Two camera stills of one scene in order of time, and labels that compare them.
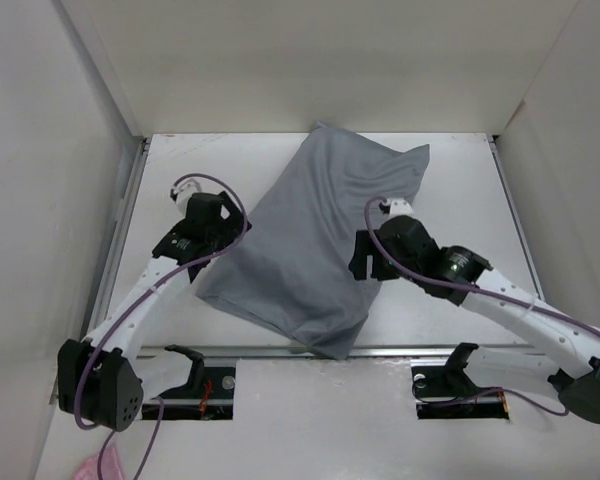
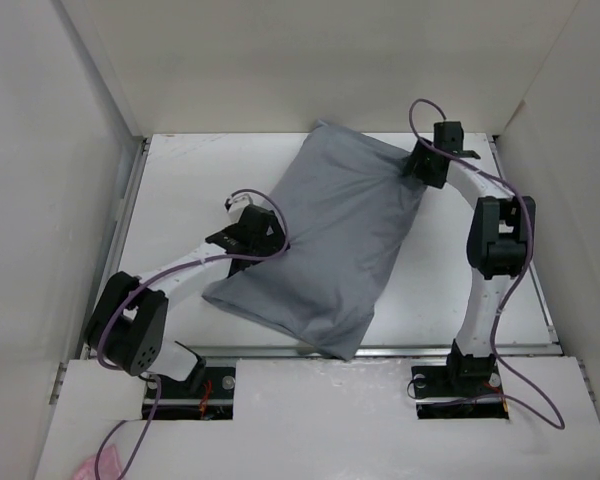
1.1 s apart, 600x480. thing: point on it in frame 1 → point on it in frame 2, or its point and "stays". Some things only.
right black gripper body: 380,268 → 425,166
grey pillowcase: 291,269 stays
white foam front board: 334,419 stays
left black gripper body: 229,229 → 269,245
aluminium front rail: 347,352 stays
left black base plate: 207,395 stays
